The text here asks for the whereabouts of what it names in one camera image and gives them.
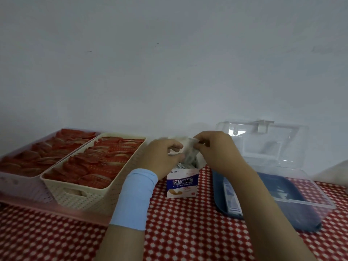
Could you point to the person's right hand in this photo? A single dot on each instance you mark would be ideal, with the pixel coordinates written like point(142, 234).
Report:
point(220, 152)

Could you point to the person's left hand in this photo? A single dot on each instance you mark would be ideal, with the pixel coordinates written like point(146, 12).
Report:
point(155, 160)

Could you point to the pile of bandage strips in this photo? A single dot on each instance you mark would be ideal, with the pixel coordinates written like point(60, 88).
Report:
point(180, 166)

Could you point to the blue white cardboard box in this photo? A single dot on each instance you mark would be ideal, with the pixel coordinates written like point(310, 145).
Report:
point(182, 184)

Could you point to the clear storage box blue base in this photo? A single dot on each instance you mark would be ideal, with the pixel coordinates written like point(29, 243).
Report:
point(217, 192)

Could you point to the person's left forearm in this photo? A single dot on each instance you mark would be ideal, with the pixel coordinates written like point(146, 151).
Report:
point(119, 245)

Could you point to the person's right forearm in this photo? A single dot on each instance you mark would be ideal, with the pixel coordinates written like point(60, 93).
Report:
point(272, 228)

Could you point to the light blue wristband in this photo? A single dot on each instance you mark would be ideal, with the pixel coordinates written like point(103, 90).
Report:
point(134, 199)

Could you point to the pile of red packets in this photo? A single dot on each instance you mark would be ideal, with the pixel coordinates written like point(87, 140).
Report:
point(46, 152)
point(95, 160)

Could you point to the cream perforated plastic basket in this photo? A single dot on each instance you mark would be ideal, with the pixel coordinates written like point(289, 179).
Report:
point(100, 201)

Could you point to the red white checked tablecloth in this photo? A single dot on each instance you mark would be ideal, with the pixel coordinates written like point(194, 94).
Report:
point(190, 233)

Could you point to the clear plastic container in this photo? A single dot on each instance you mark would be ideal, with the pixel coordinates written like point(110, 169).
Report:
point(334, 175)

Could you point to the pink plastic tray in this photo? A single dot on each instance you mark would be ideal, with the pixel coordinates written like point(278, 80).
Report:
point(40, 207)

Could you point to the pink perforated plastic basket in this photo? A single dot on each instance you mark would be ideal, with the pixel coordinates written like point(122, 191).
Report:
point(16, 187)

